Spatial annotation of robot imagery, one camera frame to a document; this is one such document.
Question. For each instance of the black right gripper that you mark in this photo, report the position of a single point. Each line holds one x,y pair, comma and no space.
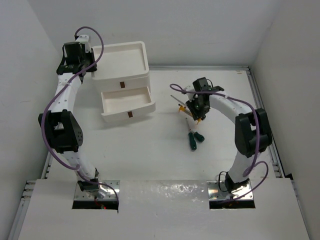
197,114

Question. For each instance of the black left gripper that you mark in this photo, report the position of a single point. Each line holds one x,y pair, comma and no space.
89,55

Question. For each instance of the white three-drawer cabinet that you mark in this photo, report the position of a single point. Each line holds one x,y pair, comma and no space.
121,66

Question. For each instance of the white drawer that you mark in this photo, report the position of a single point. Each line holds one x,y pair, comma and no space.
125,104

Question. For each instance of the long green-handled screwdriver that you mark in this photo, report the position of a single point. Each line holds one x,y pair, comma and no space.
179,101

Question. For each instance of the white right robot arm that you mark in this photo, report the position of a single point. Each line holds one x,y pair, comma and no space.
252,131

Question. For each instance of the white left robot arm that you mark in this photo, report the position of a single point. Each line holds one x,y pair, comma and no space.
60,128

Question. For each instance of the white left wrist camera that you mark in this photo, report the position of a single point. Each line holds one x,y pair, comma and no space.
84,39

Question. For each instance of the short green-handled screwdriver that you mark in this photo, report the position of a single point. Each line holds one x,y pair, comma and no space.
197,136

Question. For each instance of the slim green-handled screwdriver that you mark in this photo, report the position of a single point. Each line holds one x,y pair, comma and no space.
192,141

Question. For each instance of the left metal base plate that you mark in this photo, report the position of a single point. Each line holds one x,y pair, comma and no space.
85,191

